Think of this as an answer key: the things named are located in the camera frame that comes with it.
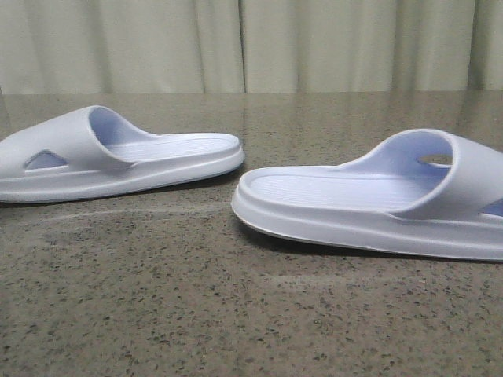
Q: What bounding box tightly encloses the light blue slipper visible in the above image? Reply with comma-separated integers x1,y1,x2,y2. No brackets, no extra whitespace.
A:
231,129,502,261
1,105,244,203

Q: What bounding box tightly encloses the beige background curtain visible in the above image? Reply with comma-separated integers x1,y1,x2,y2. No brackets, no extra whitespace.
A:
1,1,502,94

